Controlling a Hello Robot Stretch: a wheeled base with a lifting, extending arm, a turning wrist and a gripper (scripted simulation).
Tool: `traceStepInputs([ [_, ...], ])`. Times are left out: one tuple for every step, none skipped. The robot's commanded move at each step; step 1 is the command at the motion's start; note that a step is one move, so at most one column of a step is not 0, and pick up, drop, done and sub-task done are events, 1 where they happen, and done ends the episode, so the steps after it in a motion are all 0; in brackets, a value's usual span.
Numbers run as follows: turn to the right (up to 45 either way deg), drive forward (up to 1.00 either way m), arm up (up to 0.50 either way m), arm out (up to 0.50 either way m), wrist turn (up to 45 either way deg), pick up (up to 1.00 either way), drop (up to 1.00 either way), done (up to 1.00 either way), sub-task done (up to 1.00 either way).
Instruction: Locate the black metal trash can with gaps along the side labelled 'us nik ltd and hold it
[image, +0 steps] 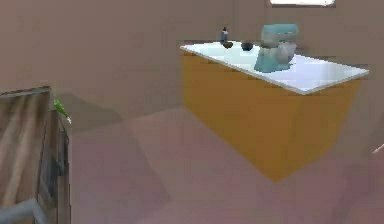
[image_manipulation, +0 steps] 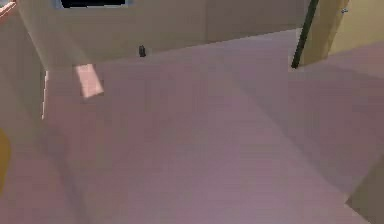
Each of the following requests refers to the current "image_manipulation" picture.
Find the dark window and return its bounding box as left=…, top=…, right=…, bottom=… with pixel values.
left=53, top=0, right=138, bottom=10

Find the yellow room door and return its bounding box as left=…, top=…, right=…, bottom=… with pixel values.
left=291, top=0, right=350, bottom=70

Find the yellow round object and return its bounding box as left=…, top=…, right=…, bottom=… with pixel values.
left=0, top=128, right=12, bottom=196

